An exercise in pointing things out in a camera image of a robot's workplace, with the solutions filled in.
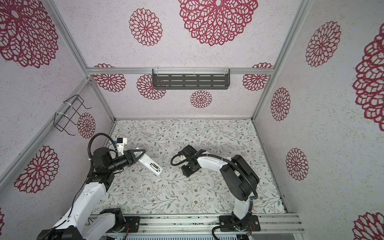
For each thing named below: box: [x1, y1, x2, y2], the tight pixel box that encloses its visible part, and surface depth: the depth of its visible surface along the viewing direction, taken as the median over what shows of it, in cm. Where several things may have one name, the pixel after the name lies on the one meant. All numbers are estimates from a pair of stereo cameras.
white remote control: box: [133, 147, 164, 176], surface depth 76 cm
